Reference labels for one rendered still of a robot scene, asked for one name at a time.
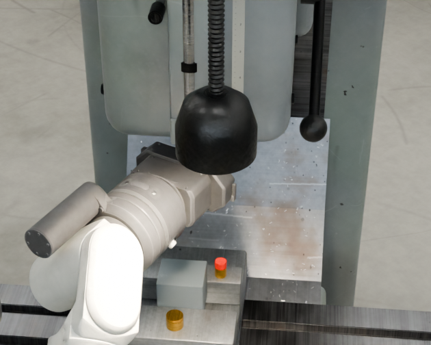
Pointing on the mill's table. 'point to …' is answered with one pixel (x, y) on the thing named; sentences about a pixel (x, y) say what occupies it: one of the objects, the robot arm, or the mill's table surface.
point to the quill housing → (137, 72)
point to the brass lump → (174, 320)
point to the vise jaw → (217, 320)
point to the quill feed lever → (317, 131)
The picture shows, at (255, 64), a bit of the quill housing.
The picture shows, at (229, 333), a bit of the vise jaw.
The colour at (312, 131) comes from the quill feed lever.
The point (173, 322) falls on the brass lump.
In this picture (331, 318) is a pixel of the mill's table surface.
